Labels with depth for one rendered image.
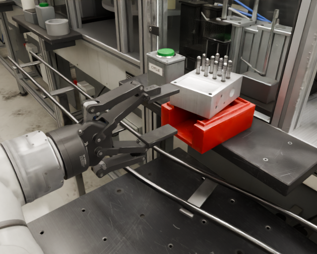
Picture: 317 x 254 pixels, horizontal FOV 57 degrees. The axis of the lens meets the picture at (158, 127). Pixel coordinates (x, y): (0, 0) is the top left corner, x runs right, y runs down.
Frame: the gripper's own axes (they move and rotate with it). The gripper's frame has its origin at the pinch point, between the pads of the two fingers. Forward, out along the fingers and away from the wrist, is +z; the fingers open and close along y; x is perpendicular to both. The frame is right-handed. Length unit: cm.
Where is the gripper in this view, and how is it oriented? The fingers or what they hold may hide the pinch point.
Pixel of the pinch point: (162, 113)
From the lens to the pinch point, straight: 53.1
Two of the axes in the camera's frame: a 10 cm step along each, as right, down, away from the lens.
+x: -6.2, -4.3, 6.5
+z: 7.8, -3.4, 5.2
